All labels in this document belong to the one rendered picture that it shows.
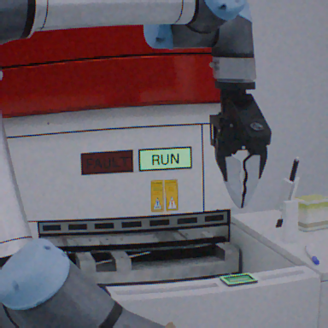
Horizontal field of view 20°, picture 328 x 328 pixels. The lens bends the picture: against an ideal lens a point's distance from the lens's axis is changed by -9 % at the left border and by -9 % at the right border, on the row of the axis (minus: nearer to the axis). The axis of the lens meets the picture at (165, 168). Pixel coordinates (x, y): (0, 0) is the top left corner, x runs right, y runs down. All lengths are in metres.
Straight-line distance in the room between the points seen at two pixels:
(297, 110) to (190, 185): 1.71
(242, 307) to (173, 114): 0.68
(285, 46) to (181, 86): 1.75
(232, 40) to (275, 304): 0.47
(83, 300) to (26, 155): 0.98
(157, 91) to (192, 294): 0.65
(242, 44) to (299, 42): 2.29
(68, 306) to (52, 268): 0.05
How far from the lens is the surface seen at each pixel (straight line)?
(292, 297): 1.66
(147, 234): 2.19
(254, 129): 1.53
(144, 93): 2.11
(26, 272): 1.18
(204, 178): 2.22
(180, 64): 2.13
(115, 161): 2.16
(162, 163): 2.18
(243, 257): 2.16
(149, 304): 1.59
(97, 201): 2.17
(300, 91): 3.87
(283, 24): 3.84
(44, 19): 1.32
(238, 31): 1.58
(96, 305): 1.20
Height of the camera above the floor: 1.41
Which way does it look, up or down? 9 degrees down
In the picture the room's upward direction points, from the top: 2 degrees counter-clockwise
